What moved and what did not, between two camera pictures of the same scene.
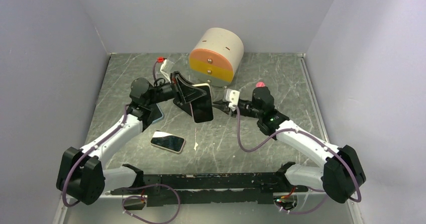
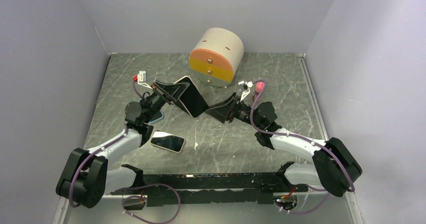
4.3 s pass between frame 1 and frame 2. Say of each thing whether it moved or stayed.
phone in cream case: stayed
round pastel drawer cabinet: stayed
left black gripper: moved
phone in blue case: stayed
